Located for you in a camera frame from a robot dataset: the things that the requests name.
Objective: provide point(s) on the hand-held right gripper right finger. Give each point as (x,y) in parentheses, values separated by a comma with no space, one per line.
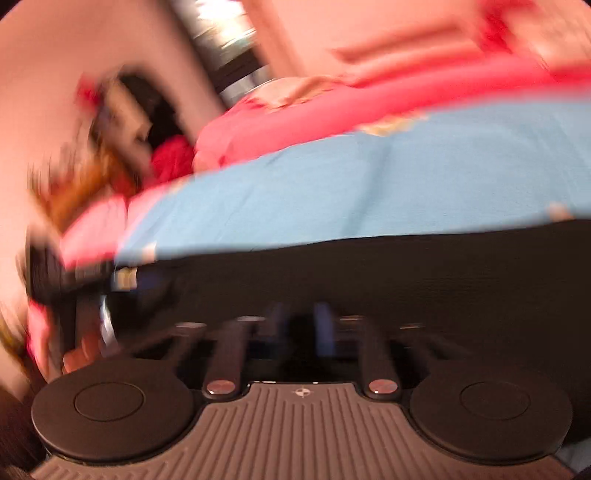
(374,355)

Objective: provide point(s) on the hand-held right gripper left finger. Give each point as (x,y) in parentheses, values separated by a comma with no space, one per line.
(231,355)

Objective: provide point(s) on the person's left hand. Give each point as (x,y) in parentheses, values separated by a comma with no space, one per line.
(83,353)

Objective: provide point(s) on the folded pink garment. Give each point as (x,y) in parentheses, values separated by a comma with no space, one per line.
(406,44)

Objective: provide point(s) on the beige cloth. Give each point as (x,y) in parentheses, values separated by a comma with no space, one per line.
(300,90)

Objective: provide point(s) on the red quilt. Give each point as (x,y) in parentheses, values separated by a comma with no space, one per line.
(323,115)

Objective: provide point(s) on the brown cloth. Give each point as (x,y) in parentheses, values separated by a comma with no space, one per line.
(69,189)

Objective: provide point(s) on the blue floral bedsheet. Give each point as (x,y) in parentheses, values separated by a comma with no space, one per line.
(351,184)

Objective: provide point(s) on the pile of red clothes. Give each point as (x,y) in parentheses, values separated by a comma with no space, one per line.
(171,159)

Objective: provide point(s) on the pink bedsheet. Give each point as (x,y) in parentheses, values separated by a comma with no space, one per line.
(94,235)

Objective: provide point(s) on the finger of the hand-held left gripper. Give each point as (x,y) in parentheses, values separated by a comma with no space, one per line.
(143,279)

